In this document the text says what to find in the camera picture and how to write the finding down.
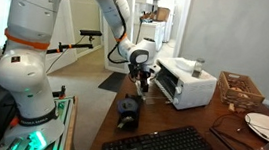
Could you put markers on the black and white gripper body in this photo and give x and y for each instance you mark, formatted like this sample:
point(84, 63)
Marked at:
point(140, 71)

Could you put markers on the dark floor mat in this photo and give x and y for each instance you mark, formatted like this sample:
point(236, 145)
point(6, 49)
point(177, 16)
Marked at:
point(112, 81)

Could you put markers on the black stereo camera bar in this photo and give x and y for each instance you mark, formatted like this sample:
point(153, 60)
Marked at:
point(90, 32)

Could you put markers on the white cabinet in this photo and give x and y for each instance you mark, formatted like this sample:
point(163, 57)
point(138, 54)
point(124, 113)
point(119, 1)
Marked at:
point(152, 33)

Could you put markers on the black orange clamp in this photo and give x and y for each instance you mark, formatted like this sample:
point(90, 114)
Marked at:
point(62, 92)

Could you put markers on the brown wicker basket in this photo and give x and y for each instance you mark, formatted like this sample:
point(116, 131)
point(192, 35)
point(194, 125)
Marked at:
point(226, 91)

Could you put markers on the black computer keyboard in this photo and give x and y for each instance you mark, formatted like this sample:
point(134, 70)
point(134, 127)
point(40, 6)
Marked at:
point(157, 147)

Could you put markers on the white paper towel wad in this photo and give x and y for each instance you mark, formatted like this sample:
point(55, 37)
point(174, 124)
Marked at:
point(184, 64)

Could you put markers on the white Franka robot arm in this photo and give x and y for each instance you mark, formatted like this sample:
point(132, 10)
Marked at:
point(24, 73)

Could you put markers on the glass spice jar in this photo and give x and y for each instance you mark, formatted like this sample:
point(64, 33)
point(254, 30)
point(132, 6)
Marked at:
point(198, 70)

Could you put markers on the white toaster oven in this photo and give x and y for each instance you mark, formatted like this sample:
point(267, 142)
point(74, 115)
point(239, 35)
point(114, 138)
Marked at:
point(193, 88)

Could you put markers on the white panel door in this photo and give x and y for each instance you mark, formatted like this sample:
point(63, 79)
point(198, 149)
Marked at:
point(66, 21)

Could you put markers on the robot cart aluminium rails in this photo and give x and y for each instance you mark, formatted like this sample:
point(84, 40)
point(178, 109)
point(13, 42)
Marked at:
point(68, 128)

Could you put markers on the clear glass cup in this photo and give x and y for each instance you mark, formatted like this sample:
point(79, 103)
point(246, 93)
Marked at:
point(128, 104)

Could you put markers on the brown cardboard box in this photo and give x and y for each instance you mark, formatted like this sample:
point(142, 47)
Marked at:
point(163, 14)

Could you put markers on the black rectangular mat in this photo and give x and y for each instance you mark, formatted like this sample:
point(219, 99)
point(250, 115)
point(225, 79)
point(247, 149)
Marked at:
point(136, 122)

